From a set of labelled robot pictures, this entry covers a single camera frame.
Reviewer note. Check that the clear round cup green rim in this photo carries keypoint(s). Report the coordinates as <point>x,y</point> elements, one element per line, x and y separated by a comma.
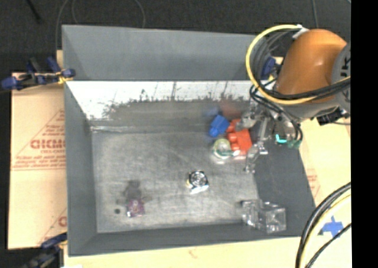
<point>222,148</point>

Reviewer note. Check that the clear glass box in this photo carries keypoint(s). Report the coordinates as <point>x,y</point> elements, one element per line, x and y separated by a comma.
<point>265,216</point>

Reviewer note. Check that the small purple toy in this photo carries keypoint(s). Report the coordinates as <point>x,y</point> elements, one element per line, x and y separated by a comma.
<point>135,207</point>

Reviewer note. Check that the red toy brick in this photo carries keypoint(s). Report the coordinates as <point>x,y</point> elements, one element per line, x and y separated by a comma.
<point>240,140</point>

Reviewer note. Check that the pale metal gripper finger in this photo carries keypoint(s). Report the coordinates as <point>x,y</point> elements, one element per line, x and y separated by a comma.
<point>263,148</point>
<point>250,160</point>

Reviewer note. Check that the grey metal bin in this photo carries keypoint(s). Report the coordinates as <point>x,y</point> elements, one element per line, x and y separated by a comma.
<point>165,160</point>

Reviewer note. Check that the round shiny metal can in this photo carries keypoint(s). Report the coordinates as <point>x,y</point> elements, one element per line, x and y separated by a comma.
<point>198,180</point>

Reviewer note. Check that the black cylinder on white bracket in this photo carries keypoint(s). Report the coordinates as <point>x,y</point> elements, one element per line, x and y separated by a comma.
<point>327,119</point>

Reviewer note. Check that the blue toy block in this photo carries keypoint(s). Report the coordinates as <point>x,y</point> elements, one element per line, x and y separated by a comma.
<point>219,124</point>

